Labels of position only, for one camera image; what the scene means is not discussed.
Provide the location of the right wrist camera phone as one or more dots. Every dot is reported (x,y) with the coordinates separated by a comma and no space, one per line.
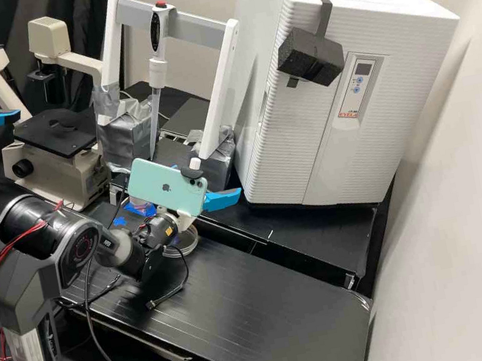
(162,185)

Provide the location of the pipette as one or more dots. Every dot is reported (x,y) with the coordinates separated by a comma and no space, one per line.
(156,27)

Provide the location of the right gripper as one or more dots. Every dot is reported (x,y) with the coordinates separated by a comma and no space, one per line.
(184,221)

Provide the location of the white pipette stand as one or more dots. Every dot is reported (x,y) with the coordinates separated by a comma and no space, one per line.
(195,27)

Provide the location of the small bottle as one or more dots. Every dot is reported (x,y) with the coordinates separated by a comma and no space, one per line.
(140,203)

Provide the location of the blue bottle holder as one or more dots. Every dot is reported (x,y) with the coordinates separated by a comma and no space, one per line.
(149,211)

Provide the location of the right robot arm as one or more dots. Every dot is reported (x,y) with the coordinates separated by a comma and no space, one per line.
(20,275)

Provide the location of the cream microscope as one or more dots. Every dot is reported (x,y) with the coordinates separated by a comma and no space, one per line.
(53,176)

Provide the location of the petri dish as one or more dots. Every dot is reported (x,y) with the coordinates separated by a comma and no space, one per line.
(185,242)

